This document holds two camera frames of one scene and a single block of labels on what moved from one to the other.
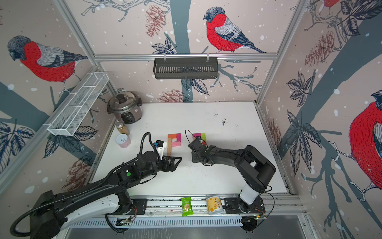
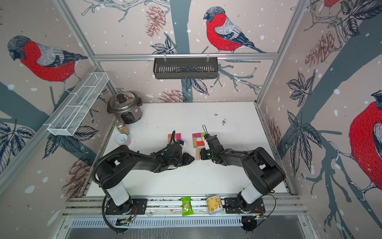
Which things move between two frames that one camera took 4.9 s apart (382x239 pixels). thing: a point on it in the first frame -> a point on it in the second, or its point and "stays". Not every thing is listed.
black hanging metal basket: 201,68 stays
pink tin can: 123,141 stays
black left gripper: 168,168 -> 187,157
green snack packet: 187,207 stays
